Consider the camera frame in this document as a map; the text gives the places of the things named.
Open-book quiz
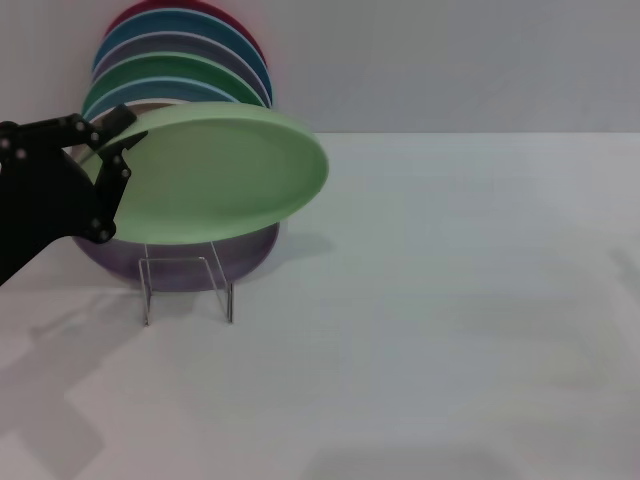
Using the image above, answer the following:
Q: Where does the lilac plate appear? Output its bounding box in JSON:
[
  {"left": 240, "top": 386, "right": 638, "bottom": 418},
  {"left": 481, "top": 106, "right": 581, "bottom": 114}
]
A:
[{"left": 72, "top": 219, "right": 282, "bottom": 294}]

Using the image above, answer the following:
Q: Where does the grey lavender plate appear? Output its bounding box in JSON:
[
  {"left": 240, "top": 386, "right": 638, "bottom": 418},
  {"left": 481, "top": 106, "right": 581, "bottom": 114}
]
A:
[{"left": 91, "top": 31, "right": 274, "bottom": 110}]

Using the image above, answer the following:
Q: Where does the light green plate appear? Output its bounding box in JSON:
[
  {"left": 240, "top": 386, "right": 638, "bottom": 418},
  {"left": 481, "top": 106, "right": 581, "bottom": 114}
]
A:
[{"left": 79, "top": 101, "right": 331, "bottom": 247}]

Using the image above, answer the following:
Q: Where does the dark green plate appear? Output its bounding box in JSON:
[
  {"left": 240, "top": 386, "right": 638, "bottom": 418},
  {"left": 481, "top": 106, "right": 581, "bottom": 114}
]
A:
[{"left": 81, "top": 50, "right": 272, "bottom": 120}]

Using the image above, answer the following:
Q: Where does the light blue plate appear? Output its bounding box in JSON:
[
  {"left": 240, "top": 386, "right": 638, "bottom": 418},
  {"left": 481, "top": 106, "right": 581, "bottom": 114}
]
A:
[{"left": 82, "top": 75, "right": 247, "bottom": 122}]

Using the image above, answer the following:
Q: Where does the red plate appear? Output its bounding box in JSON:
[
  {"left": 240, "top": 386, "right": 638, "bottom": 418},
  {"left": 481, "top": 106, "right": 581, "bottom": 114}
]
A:
[{"left": 103, "top": 0, "right": 270, "bottom": 66}]

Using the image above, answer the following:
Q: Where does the beige plate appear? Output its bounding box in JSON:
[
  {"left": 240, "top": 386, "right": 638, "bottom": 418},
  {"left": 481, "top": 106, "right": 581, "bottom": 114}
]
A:
[{"left": 119, "top": 100, "right": 177, "bottom": 111}]

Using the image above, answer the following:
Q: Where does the clear acrylic plate rack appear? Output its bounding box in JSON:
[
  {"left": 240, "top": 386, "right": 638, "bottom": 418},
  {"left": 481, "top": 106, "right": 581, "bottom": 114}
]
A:
[{"left": 138, "top": 242, "right": 236, "bottom": 326}]

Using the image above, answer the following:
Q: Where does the teal blue plate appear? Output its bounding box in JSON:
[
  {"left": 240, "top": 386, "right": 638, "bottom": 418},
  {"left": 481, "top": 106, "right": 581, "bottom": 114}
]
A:
[{"left": 92, "top": 8, "right": 274, "bottom": 101}]

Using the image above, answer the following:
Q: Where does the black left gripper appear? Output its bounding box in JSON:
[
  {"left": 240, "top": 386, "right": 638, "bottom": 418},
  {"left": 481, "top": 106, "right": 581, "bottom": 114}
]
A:
[{"left": 0, "top": 103, "right": 150, "bottom": 288}]

